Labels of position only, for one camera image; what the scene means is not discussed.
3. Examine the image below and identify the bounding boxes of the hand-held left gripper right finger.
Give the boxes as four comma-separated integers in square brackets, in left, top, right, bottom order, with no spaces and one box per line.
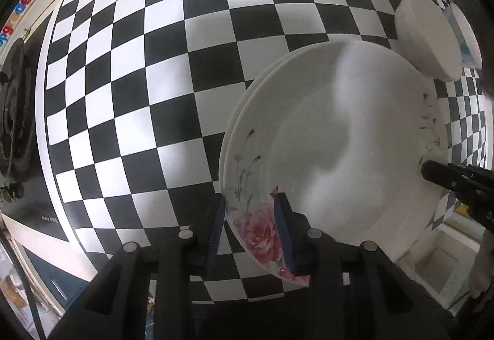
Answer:
[272,191,452,340]

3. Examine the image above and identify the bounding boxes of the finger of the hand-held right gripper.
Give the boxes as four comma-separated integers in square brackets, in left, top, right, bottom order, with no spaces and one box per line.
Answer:
[421,160,494,233]

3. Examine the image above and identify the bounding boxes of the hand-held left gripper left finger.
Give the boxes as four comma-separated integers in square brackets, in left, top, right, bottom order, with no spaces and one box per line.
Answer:
[48,193,232,340]

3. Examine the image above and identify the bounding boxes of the white plate with pink flower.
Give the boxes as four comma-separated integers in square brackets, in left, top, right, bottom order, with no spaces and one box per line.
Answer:
[222,42,449,284]

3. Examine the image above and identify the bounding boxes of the white bowl with blue pattern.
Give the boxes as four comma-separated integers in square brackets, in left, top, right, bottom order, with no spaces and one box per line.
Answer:
[442,2,484,69]

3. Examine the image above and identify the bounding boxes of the plain white plate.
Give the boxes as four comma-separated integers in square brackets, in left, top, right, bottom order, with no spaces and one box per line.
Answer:
[218,41,348,194]

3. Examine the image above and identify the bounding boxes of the plain white bowl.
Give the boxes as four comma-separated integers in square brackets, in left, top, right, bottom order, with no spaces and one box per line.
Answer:
[394,0,464,79]

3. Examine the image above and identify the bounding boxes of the person's right hand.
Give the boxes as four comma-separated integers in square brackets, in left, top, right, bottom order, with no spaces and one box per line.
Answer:
[469,228,494,296]

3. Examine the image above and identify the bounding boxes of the black and white checkered mat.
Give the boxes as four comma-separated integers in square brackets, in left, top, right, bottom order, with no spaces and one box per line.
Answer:
[35,0,488,304]

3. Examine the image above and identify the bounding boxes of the dark blue cabinet door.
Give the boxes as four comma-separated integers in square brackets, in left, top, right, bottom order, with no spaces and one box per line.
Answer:
[21,243,90,312]

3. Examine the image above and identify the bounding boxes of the black gas stove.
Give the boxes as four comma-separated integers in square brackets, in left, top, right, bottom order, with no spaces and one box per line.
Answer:
[0,12,76,244]

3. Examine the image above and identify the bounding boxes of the colourful letter sticker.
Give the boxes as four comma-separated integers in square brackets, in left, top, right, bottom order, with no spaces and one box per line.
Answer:
[0,0,35,52]

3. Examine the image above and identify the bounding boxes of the black cable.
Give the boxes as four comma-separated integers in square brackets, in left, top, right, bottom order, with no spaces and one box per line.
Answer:
[10,240,45,340]

